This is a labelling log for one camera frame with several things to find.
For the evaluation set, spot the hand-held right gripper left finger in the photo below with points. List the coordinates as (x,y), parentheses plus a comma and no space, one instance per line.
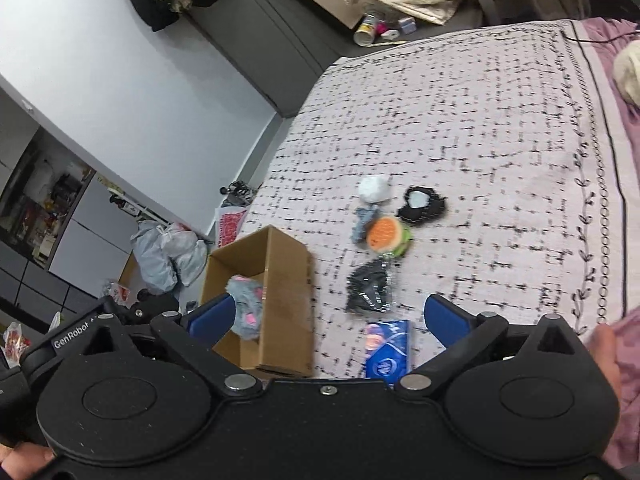
(212,317)

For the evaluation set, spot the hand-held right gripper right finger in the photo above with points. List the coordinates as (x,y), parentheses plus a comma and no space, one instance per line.
(446,321)

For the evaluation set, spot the grey plush toy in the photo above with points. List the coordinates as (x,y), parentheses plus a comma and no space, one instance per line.
(246,305)

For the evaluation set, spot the blue tissue pack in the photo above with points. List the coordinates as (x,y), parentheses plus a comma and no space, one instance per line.
(387,352)

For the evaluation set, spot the brown cardboard box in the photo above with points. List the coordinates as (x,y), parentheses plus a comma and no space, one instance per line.
(285,280)

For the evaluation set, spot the black plastic-wrapped bundle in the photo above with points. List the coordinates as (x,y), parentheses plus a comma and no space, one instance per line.
(367,287)

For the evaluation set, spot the black and white soft pouch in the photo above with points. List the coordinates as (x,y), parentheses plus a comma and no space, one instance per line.
(435,208)

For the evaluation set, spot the grey-blue small cloth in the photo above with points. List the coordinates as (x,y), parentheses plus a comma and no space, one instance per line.
(361,228)

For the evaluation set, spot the white plastic item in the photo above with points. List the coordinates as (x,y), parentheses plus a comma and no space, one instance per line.
(374,190)

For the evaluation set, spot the person's left hand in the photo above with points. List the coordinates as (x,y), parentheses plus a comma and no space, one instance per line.
(20,460)

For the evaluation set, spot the red and white snack bag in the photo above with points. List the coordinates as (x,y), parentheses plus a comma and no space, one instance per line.
(12,341)

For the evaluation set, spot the white plastic bag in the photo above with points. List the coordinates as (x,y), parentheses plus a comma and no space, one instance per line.
(186,255)

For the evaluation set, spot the large grey plastic bag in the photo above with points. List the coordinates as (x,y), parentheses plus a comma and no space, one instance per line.
(150,255)

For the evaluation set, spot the red patterned plastic bag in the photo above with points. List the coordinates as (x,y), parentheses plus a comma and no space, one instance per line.
(230,225)

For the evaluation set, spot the white cabinet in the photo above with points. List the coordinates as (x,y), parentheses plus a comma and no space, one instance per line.
(85,230)

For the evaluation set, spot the grey sneakers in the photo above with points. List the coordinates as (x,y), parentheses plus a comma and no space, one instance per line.
(240,191)

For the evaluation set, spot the open shelf cabinet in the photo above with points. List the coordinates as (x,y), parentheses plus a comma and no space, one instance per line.
(45,195)

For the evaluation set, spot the person's pink clothing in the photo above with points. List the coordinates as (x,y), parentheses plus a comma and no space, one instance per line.
(631,360)

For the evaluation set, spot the pink black-dashed bedspread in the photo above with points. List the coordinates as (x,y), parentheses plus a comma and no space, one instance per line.
(450,125)

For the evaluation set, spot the dark grey wardrobe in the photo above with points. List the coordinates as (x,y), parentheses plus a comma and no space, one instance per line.
(260,27)

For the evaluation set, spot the small lavender box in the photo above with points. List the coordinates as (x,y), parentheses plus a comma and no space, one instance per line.
(407,25)

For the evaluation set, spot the paper cup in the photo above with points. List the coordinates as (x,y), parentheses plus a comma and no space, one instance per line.
(367,30)

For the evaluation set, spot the cream plush pillow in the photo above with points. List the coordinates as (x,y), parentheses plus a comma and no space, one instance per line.
(630,75)

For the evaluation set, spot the mauve quilt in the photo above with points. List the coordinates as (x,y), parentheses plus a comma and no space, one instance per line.
(617,35)

